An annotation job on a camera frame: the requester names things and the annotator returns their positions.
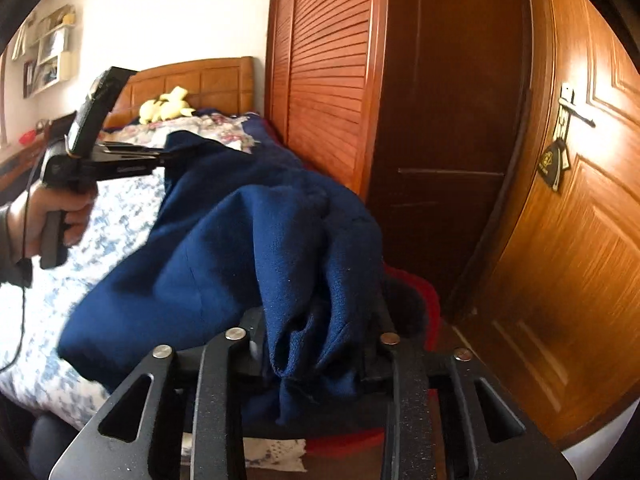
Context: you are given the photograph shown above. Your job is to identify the person's left hand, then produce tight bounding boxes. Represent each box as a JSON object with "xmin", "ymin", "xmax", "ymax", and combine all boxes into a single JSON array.
[{"xmin": 6, "ymin": 179, "xmax": 100, "ymax": 261}]

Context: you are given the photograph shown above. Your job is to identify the wooden room door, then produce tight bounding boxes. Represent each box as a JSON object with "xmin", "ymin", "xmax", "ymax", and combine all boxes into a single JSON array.
[{"xmin": 454, "ymin": 0, "xmax": 639, "ymax": 448}]

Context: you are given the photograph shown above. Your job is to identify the pink floral quilt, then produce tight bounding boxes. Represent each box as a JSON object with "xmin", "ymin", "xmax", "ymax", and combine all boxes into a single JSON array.
[{"xmin": 98, "ymin": 113, "xmax": 260, "ymax": 153}]

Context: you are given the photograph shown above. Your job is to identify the yellow plush toy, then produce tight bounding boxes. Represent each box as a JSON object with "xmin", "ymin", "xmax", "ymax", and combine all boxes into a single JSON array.
[{"xmin": 139, "ymin": 86, "xmax": 194, "ymax": 125}]

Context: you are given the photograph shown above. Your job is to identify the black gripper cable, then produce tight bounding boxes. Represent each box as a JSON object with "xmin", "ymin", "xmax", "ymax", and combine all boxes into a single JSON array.
[{"xmin": 0, "ymin": 154, "xmax": 47, "ymax": 376}]

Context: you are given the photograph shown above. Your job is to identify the long wooden desk cabinet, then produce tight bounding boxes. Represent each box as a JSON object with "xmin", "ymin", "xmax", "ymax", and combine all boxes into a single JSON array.
[{"xmin": 0, "ymin": 136, "xmax": 46, "ymax": 205}]

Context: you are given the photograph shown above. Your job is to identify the wooden louvered wardrobe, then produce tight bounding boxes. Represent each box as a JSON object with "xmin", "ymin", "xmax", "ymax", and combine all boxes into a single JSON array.
[{"xmin": 265, "ymin": 0, "xmax": 532, "ymax": 308}]

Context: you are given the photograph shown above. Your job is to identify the white wall shelf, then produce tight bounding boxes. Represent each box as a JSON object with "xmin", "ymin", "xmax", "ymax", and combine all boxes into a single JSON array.
[{"xmin": 10, "ymin": 4, "xmax": 77, "ymax": 99}]

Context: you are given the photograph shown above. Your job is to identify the person's dark trouser leg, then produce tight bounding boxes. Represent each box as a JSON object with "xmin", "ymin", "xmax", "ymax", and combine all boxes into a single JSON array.
[{"xmin": 27, "ymin": 413, "xmax": 78, "ymax": 480}]

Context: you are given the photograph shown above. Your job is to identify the navy blue suit jacket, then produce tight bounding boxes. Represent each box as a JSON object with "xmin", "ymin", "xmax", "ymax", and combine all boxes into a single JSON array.
[{"xmin": 58, "ymin": 131, "xmax": 383, "ymax": 424}]

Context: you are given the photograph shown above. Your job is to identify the metal door handle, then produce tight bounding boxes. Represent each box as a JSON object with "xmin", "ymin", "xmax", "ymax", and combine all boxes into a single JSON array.
[{"xmin": 559, "ymin": 82, "xmax": 596, "ymax": 128}]

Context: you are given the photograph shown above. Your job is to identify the black tag on door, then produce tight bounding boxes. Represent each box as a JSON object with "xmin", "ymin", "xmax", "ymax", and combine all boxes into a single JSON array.
[{"xmin": 537, "ymin": 108, "xmax": 570, "ymax": 192}]

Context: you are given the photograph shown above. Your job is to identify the red storage bin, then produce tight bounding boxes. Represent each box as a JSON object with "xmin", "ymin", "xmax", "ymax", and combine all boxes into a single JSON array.
[{"xmin": 306, "ymin": 266, "xmax": 440, "ymax": 468}]

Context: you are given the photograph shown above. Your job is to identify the wooden bed headboard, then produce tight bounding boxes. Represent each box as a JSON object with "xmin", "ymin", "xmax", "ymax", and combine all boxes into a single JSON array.
[{"xmin": 104, "ymin": 56, "xmax": 254, "ymax": 128}]

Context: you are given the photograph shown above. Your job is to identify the dark wooden chair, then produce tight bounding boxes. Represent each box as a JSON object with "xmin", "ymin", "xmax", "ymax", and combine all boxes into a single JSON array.
[{"xmin": 47, "ymin": 112, "xmax": 77, "ymax": 144}]

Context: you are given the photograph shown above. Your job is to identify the blue floral bed sheet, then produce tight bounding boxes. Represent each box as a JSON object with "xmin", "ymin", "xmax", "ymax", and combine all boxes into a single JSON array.
[{"xmin": 0, "ymin": 167, "xmax": 309, "ymax": 474}]

